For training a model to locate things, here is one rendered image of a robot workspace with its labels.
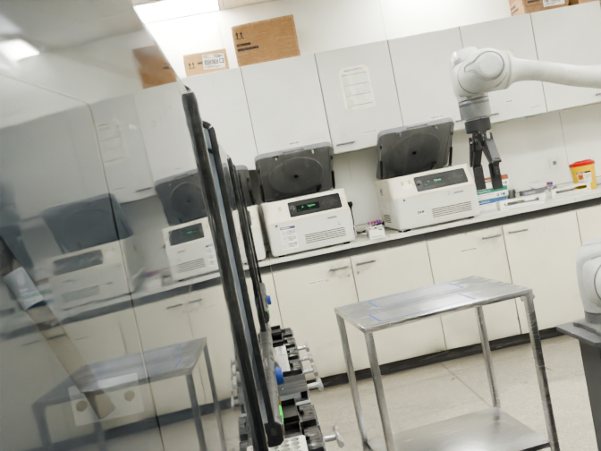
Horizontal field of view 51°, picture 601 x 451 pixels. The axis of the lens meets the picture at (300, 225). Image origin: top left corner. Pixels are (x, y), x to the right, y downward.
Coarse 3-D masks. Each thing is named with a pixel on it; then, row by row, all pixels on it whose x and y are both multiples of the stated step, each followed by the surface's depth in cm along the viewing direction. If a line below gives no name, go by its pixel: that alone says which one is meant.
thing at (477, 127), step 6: (474, 120) 188; (480, 120) 187; (486, 120) 188; (468, 126) 189; (474, 126) 188; (480, 126) 187; (486, 126) 188; (468, 132) 190; (474, 132) 191; (480, 132) 188; (474, 138) 193; (480, 138) 188
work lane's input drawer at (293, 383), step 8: (296, 360) 184; (296, 368) 176; (288, 376) 174; (296, 376) 173; (304, 376) 173; (288, 384) 173; (296, 384) 173; (304, 384) 173; (312, 384) 180; (320, 384) 178; (280, 392) 173; (288, 392) 173; (296, 392) 173
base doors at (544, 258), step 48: (432, 240) 416; (480, 240) 417; (528, 240) 419; (576, 240) 422; (288, 288) 409; (336, 288) 410; (384, 288) 414; (576, 288) 423; (336, 336) 412; (384, 336) 415; (432, 336) 417
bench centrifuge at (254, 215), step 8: (240, 168) 417; (248, 176) 425; (248, 184) 434; (248, 192) 444; (248, 200) 453; (248, 208) 412; (256, 208) 415; (256, 216) 412; (256, 224) 407; (256, 232) 406; (256, 240) 406; (264, 240) 445; (256, 248) 406; (264, 248) 410; (264, 256) 408
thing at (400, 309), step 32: (448, 288) 243; (480, 288) 231; (512, 288) 220; (352, 320) 220; (384, 320) 210; (416, 320) 208; (480, 320) 257; (352, 384) 249; (544, 384) 217; (384, 416) 207; (480, 416) 252; (384, 448) 240; (416, 448) 235; (448, 448) 229; (480, 448) 224; (512, 448) 220; (544, 448) 219
